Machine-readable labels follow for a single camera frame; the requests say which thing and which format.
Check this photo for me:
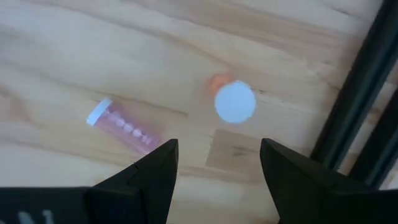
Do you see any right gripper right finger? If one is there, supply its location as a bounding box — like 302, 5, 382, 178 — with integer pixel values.
259, 138, 355, 224

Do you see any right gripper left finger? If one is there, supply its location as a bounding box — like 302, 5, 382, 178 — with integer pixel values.
85, 138, 180, 224

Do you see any pink medicine bottle white cap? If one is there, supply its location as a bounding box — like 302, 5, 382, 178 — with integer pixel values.
86, 98, 162, 156

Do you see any small orange medicine bottle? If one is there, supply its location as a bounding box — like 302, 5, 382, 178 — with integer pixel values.
206, 72, 258, 126

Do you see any black metal table frame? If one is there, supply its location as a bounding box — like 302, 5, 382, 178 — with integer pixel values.
309, 0, 398, 190

